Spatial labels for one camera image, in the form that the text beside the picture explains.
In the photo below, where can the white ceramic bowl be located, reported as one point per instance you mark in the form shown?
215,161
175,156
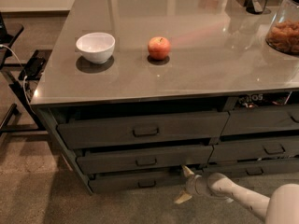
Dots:
96,47

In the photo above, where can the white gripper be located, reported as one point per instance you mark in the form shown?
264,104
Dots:
192,185

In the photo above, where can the grey drawer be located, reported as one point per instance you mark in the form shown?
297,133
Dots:
142,129
252,168
264,119
254,149
137,159
137,180

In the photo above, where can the red apple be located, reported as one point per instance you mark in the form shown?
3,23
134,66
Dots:
159,48

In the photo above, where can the snack bag in drawer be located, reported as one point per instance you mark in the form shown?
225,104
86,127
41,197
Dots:
263,99

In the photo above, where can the black side stand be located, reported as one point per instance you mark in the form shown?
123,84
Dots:
14,72

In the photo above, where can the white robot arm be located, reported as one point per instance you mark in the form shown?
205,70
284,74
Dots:
281,208

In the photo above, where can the black smartphone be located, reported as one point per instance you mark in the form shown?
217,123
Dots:
34,66

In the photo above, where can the grey drawer cabinet frame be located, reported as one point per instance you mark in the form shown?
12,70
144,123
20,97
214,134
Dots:
53,115

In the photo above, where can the glass jar with snacks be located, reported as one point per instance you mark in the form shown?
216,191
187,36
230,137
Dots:
283,34

